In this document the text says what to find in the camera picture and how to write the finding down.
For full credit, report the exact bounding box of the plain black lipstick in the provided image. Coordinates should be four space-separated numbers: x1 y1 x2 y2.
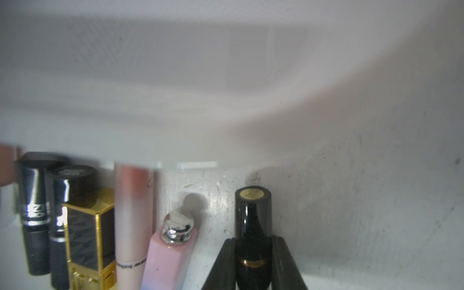
45 164 99 290

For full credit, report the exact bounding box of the white plastic storage box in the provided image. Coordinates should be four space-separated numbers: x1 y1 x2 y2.
1 1 403 167

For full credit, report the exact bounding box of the black and gold square lipstick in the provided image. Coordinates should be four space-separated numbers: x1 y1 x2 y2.
62 187 117 290

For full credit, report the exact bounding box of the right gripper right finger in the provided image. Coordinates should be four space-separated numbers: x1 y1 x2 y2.
271 236 308 290

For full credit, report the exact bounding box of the clear coral lipstick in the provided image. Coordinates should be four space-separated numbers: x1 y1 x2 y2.
0 144 19 187

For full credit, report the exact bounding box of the black lipstick with text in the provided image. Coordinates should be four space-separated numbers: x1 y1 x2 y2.
15 152 70 276

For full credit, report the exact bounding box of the pink lip gloss tube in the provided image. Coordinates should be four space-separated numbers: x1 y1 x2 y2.
114 164 153 290

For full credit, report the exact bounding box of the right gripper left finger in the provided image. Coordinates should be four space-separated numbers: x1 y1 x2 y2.
201 238 236 290

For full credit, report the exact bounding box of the black lipstick gold band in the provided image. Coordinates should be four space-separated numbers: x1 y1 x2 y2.
235 186 273 290

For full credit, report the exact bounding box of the pink blue gradient lipstick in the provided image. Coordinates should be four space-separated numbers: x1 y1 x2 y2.
141 209 198 290

